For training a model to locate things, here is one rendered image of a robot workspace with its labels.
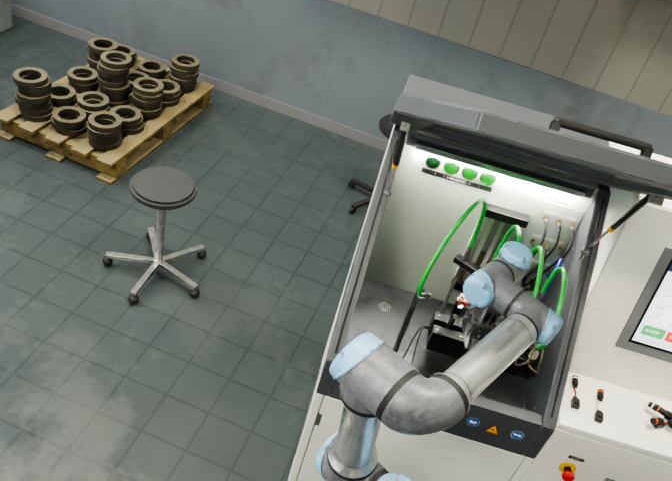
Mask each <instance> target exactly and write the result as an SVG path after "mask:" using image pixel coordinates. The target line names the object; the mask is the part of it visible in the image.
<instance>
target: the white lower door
mask: <svg viewBox="0 0 672 481"><path fill-rule="evenodd" d="M342 410H343V404H342V402H341V400H338V399H334V398H331V397H329V396H325V395H324V398H323V401H322V404H321V407H320V410H319V413H317V416H316V419H315V422H314V425H315V426H314V429H313V432H312V435H311V438H310V441H309V444H308V447H307V450H306V453H305V456H304V460H303V463H302V466H301V469H300V472H299V475H298V478H297V481H325V480H324V479H323V478H322V476H321V474H320V473H319V472H318V471H317V469H316V464H315V462H316V457H317V454H318V453H319V452H320V451H321V450H320V449H321V447H322V446H323V444H324V443H325V442H326V441H327V440H328V439H329V438H330V437H331V436H332V435H333V434H335V433H336V432H338V431H339V425H340V420H341V415H342ZM375 446H376V448H377V452H378V460H377V461H378V462H379V463H380V464H381V465H382V466H383V467H384V468H385V469H386V470H387V471H388V472H389V473H396V474H403V475H405V476H406V477H408V478H409V479H410V480H412V481H509V480H510V478H511V477H512V475H513V474H514V472H515V471H516V470H517V468H518V467H519V465H520V464H521V462H522V461H523V459H524V458H525V456H523V455H519V454H516V453H513V452H509V451H506V450H503V449H499V448H496V447H493V446H489V445H486V444H483V443H480V442H476V441H473V440H470V439H466V438H463V437H460V436H456V435H453V434H450V433H447V432H443V431H439V432H436V433H433V434H427V435H405V434H401V433H398V432H395V431H393V430H391V429H389V428H388V427H387V426H385V425H384V424H383V423H382V422H381V425H380V429H379V432H378V436H377V439H376V443H375Z"/></svg>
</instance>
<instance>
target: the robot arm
mask: <svg viewBox="0 0 672 481"><path fill-rule="evenodd" d="M532 258H533V255H532V252H531V251H530V249H529V248H528V247H526V246H524V245H523V244H522V243H519V242H515V241H509V242H506V243H505V244H504V245H503V246H502V248H501V249H500V250H499V254H498V256H497V257H496V258H494V259H493V260H492V261H490V262H489V263H488V264H486V265H485V266H484V267H482V268H481V269H479V270H477V271H475V272H474V273H473V274H472V275H471V276H469V278H467V279H466V281H465V282H464V285H463V293H464V296H465V298H466V299H467V301H468V302H469V303H470V304H472V305H471V308H470V310H466V313H465V314H464V316H463V318H462V328H463V342H464V345H465V348H466V349H470V350H469V351H468V352H467V353H465V354H464V355H463V356H462V357H461V358H460V359H459V360H457V361H456V362H455V363H454V364H453V365H452V366H450V367H449V368H448V369H447V370H446V371H445V372H444V373H435V374H433V375H432V376H431V377H429V378H425V377H424V376H422V375H421V374H420V373H419V372H418V371H417V370H416V369H414V368H413V367H412V366H411V365H410V364H409V363H407V362H406V361H405V360H404V359H403V358H402V357H400V356H399V355H398V354H397V353H396V352H395V351H393V350H392V349H391V348H390V347H389V346H388V345H386V344H385V343H384V341H383V340H380V339H379V338H378V337H377V336H375V335H374V334H373V333H370V332H367V333H363V334H361V335H359V336H357V337H356V338H355V339H353V340H352V341H351V342H350V343H349V344H347V345H346V346H345V347H344V348H343V349H342V351H341V352H340V353H339V354H338V355H337V356H336V358H335V359H334V361H333V362H332V364H331V366H330V369H329V372H330V374H331V375H332V376H333V379H334V380H337V381H338V382H339V383H340V385H339V396H340V399H341V402H342V404H343V410H342V415H341V420H340V425H339V431H338V432H336V433H335V434H333V435H332V436H331V437H330V438H329V439H328V440H327V441H326V442H325V443H324V444H323V446H322V447H321V449H320V450H321V451H320V452H319V453H318V454H317V457H316V462H315V464H316V469H317V471H318V472H319V473H320V474H321V476H322V478H323V479H324V480H325V481H412V480H410V479H409V478H408V477H406V476H405V475H403V474H396V473H389V472H388V471H387V470H386V469H385V468H384V467H383V466H382V465H381V464H380V463H379V462H378V461H377V460H378V452H377V448H376V446H375V443H376V439H377V436H378V432H379V429H380V425H381V422H382V423H383V424H384V425H385V426H387V427H388V428H389V429H391V430H393V431H395V432H398V433H401V434H405V435H427V434H433V433H436V432H439V431H442V430H445V429H447V428H449V427H451V426H453V425H454V424H456V423H457V422H459V421H460V420H461V419H462V418H463V417H464V416H465V415H466V414H467V413H468V412H469V409H470V403H471V402H472V401H473V400H474V399H475V398H476V397H477V396H478V395H479V394H480V393H481V392H482V391H483V390H484V389H485V388H486V387H487V386H489V385H490V384H491V383H492V382H493V381H494V380H495V379H496V378H497V377H498V376H499V375H500V374H501V373H502V372H503V371H504V370H505V369H506V368H507V367H508V366H510V365H511V364H512V363H513V362H514V361H515V360H516V359H517V358H518V357H519V356H520V355H521V354H522V353H523V352H524V351H525V350H526V349H527V348H528V347H529V346H531V345H532V344H533V343H534V342H535V341H536V342H537V343H540V344H541V345H544V346H545V345H547V344H549V343H550V342H551V341H552V340H553V338H554V337H555V336H556V335H557V333H558V332H559V330H560V329H561V327H562V325H563V319H562V317H560V316H559V315H558V314H557V313H555V312H554V311H553V310H552V309H551V308H550V307H547V306H546V305H545V304H543V303H542V302H540V301H539V300H538V299H536V298H535V297H534V296H532V295H531V294H529V293H528V292H527V291H525V290H524V289H523V288H521V287H520V286H519V285H520V283H521V281H522V279H523V277H524V275H525V273H526V272H527V270H528V269H529V266H530V263H531V261H532ZM501 315H503V316H504V317H505V318H506V319H505V320H504V321H502V322H501ZM472 338H473V339H472ZM471 339H472V340H471Z"/></svg>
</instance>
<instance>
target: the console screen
mask: <svg viewBox="0 0 672 481"><path fill-rule="evenodd" d="M615 346H616V347H620V348H623V349H626V350H630V351H633V352H636V353H640V354H643V355H646V356H650V357H653V358H657V359H660V360H663V361H667V362H670V363H672V249H671V248H668V247H665V248H664V250H663V252H662V254H661V256H660V258H659V260H658V262H657V264H656V266H655V268H654V270H653V272H652V274H651V276H650V278H649V279H648V281H647V283H646V285H645V287H644V289H643V291H642V293H641V295H640V297H639V299H638V301H637V303H636V305H635V307H634V309H633V311H632V313H631V314H630V316H629V318H628V320H627V322H626V324H625V326H624V328H623V330H622V332H621V334H620V336H619V338H618V340H617V342H616V344H615Z"/></svg>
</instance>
